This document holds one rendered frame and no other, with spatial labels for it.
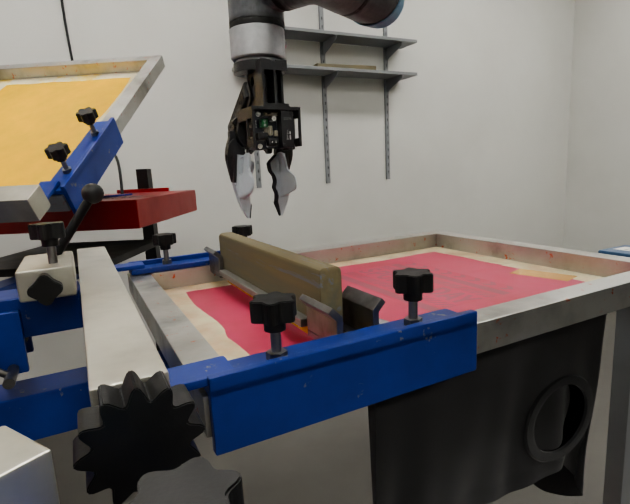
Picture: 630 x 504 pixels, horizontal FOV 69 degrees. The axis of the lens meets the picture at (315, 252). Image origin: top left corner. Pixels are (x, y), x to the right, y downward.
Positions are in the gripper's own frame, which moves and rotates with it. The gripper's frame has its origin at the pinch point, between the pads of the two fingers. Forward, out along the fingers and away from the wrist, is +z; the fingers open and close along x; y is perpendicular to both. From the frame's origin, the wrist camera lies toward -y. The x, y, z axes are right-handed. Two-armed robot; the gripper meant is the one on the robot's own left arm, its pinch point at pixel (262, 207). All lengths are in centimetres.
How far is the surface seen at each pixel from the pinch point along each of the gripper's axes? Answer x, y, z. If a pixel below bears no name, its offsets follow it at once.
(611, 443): 76, 12, 59
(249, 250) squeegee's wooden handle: -1.4, -3.2, 6.8
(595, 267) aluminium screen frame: 57, 17, 14
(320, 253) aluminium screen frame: 23.4, -25.3, 13.8
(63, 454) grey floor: -41, -148, 113
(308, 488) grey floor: 40, -72, 112
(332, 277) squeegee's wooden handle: 0.1, 20.1, 6.8
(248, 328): -5.4, 5.5, 16.3
